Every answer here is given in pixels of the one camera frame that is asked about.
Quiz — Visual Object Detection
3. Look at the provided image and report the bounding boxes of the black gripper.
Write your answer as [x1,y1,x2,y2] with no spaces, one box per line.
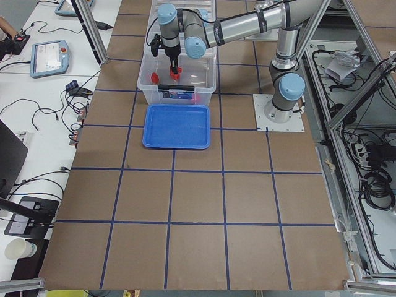
[163,44,181,73]

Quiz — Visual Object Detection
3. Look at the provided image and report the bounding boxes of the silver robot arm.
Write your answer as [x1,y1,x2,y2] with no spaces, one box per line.
[148,1,324,123]

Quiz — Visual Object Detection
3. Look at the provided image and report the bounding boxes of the red block in box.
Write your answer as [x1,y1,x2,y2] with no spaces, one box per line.
[150,72,160,85]

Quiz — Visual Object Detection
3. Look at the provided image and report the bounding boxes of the clear plastic storage box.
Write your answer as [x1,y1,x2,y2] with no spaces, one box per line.
[137,32,217,105]

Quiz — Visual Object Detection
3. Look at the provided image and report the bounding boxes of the blue plastic tray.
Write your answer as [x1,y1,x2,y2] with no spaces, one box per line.
[142,104,211,150]

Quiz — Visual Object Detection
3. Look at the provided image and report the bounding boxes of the black power adapter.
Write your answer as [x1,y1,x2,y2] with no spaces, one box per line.
[95,21,114,30]

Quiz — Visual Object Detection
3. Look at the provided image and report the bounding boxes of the blue teach pendant far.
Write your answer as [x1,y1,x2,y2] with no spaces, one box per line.
[54,0,77,17]

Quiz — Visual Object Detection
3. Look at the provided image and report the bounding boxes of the blue teach pendant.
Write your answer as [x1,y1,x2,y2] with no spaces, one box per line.
[30,40,70,79]
[54,0,77,17]

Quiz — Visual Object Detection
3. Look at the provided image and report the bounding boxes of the blue teach pendant near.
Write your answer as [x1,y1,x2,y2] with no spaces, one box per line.
[30,40,70,79]

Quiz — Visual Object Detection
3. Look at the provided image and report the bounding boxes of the white paper cup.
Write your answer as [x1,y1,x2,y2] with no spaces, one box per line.
[4,238,37,260]

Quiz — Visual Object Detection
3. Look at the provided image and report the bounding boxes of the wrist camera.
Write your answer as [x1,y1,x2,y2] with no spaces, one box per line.
[149,34,163,57]

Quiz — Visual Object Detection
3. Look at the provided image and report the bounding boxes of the black box handle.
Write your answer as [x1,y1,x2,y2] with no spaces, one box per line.
[158,84,195,92]

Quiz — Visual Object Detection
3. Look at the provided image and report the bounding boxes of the aluminium frame post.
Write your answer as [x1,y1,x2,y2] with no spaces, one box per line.
[71,0,108,65]

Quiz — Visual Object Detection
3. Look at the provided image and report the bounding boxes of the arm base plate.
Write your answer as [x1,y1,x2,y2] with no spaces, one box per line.
[253,94,305,133]

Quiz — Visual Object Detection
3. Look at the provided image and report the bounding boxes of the coiled black cables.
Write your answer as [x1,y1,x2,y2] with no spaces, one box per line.
[358,171,394,211]

